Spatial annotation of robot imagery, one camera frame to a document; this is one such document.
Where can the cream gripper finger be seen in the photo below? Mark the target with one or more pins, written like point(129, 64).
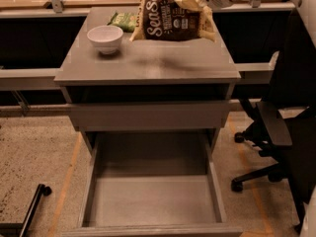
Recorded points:
point(192, 5)

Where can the brown sea salt chip bag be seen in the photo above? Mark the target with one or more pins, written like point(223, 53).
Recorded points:
point(166, 20)

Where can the green chip bag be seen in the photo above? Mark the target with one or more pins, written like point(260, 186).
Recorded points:
point(126, 21)

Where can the closed grey top drawer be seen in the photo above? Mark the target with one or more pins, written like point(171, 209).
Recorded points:
point(149, 116)

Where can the open grey middle drawer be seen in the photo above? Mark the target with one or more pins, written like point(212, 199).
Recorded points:
point(152, 184)

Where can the white ceramic bowl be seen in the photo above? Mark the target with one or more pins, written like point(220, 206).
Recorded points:
point(105, 39)

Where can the black office chair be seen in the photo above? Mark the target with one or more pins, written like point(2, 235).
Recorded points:
point(284, 121)

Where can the black chair leg with caster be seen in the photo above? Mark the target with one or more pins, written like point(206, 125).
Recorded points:
point(21, 229)

